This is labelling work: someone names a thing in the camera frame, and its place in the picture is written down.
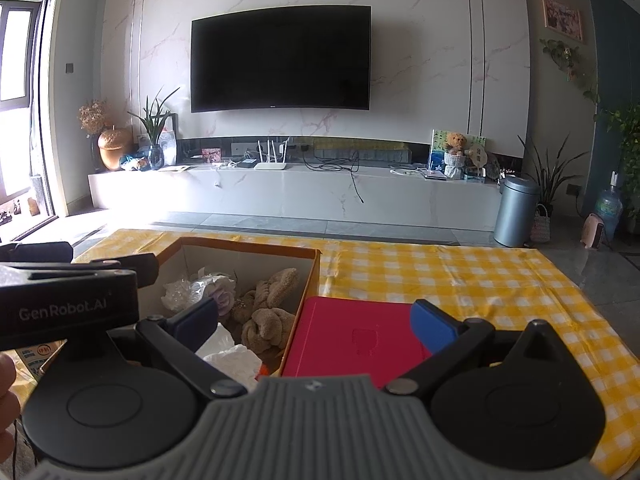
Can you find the blue water jug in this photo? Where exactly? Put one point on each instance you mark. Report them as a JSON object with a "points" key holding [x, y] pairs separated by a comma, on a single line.
{"points": [[609, 207]]}

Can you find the pink photo card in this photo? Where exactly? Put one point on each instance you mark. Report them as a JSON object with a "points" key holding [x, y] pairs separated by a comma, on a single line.
{"points": [[211, 155]]}

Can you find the teddy bear toy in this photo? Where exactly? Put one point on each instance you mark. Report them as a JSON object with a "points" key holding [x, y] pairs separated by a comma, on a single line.
{"points": [[455, 158]]}

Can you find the person's left hand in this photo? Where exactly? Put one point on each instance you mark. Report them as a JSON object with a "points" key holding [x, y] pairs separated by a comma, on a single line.
{"points": [[10, 407]]}

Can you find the brown knitted plush scarf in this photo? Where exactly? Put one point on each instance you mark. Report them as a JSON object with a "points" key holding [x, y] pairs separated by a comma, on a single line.
{"points": [[257, 320]]}

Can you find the white ruffled cloth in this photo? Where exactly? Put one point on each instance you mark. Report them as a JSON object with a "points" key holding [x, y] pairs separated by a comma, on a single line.
{"points": [[235, 360]]}

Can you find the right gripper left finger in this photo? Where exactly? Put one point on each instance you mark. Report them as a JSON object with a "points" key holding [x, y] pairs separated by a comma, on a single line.
{"points": [[176, 340]]}

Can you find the red box lid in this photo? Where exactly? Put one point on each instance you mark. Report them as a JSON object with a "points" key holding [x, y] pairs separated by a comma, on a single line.
{"points": [[343, 337]]}

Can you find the woven basket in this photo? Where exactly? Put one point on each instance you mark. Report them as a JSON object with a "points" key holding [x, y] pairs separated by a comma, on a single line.
{"points": [[541, 228]]}

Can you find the yellow checkered tablecloth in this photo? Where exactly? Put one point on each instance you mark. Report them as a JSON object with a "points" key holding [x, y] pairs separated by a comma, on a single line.
{"points": [[555, 395]]}

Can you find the framed wall picture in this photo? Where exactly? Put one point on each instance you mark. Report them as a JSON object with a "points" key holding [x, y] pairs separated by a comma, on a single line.
{"points": [[562, 19]]}

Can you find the pink small heater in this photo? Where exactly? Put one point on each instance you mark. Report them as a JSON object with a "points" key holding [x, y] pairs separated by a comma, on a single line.
{"points": [[592, 232]]}

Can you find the black wall television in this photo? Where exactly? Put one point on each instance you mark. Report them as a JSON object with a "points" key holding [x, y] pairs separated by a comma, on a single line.
{"points": [[282, 57]]}

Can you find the green plant in glass vase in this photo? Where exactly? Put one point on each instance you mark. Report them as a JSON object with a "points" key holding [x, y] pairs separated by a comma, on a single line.
{"points": [[153, 119]]}

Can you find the grey metal trash can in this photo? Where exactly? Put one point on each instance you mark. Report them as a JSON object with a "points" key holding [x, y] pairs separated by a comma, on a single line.
{"points": [[519, 198]]}

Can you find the tall leafy floor plant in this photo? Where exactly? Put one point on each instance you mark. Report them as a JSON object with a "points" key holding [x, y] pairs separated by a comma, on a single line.
{"points": [[550, 173]]}

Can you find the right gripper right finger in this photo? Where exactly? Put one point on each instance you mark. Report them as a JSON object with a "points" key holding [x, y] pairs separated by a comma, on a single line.
{"points": [[453, 347]]}

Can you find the white crinkled plastic bag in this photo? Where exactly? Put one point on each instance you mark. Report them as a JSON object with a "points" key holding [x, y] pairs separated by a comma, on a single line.
{"points": [[187, 292]]}

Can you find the acorn-shaped brown ornament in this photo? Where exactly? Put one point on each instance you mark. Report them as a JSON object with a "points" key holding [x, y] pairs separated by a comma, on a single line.
{"points": [[113, 145]]}

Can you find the white wifi router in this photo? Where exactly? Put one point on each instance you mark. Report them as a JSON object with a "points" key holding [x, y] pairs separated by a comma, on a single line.
{"points": [[272, 156]]}

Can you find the white marble tv console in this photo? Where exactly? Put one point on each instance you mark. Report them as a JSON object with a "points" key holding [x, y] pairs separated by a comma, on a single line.
{"points": [[370, 195]]}

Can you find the hanging green ivy plant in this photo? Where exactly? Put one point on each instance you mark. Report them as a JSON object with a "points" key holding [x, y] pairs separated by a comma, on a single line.
{"points": [[613, 87]]}

